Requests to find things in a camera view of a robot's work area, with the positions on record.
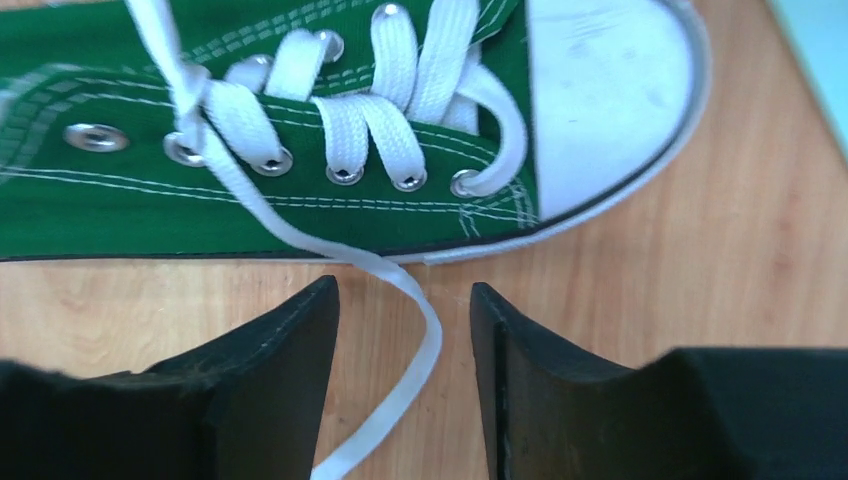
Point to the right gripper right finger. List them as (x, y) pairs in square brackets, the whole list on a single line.
[(553, 410)]

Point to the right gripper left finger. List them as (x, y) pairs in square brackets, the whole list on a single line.
[(246, 405)]

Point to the green canvas sneaker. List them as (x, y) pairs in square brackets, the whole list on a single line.
[(610, 91)]

